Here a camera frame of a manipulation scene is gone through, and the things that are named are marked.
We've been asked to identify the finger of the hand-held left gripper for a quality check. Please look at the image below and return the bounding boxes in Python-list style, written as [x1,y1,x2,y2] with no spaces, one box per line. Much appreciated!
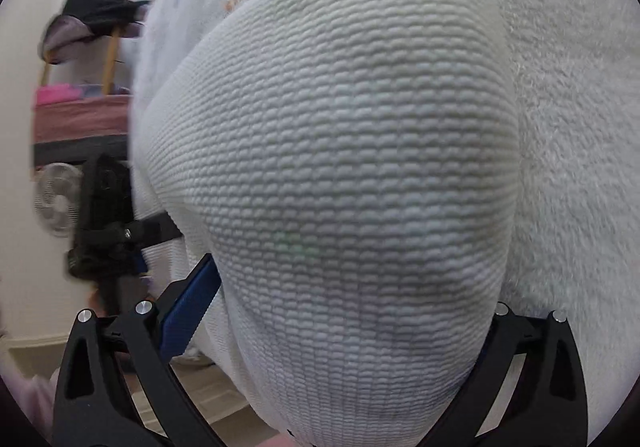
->
[126,211,183,246]

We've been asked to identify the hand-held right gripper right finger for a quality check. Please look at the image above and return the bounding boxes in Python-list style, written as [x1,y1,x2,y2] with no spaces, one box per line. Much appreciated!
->
[425,301,588,447]

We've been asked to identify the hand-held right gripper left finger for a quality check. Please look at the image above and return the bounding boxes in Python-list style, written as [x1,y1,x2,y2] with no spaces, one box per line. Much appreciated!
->
[52,252,223,447]

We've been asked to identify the white button-up jacket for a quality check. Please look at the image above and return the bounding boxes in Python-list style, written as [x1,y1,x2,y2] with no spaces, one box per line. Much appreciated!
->
[127,0,523,447]

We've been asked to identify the wooden clothes rack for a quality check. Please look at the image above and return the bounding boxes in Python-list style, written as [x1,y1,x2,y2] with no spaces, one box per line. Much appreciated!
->
[40,0,122,98]

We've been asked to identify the white standing fan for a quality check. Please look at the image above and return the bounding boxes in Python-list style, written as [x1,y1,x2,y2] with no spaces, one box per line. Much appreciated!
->
[34,163,83,238]

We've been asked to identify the dusty pink towel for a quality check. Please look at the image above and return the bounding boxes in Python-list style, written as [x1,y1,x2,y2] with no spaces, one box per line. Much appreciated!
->
[32,94,131,144]

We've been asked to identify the bright pink cloth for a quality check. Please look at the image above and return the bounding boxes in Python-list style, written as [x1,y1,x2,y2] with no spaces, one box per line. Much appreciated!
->
[35,84,85,106]

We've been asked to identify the bed with floral sheet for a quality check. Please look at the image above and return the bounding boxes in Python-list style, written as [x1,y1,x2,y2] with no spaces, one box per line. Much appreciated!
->
[135,0,640,428]

